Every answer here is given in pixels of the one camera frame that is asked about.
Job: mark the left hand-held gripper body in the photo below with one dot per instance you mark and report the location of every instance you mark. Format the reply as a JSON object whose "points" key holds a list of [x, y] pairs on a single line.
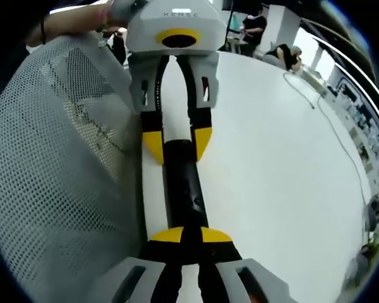
{"points": [[177, 19]]}

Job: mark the person's left hand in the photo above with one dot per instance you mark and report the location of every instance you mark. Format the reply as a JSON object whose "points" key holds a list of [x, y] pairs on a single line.
{"points": [[75, 22]]}

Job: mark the black tripod stand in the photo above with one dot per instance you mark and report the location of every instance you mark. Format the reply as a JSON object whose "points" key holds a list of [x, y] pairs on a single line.
{"points": [[231, 15]]}

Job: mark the black remote control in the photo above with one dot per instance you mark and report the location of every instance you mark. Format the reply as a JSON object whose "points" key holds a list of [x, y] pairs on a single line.
{"points": [[183, 176]]}

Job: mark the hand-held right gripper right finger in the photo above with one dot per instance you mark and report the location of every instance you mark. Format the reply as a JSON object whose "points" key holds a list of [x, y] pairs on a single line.
{"points": [[218, 252]]}

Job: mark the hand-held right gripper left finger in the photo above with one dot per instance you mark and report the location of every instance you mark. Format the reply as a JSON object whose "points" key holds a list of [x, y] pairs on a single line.
{"points": [[164, 252]]}

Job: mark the grey mesh chair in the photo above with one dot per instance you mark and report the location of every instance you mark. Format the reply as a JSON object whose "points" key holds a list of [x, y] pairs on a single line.
{"points": [[50, 158]]}

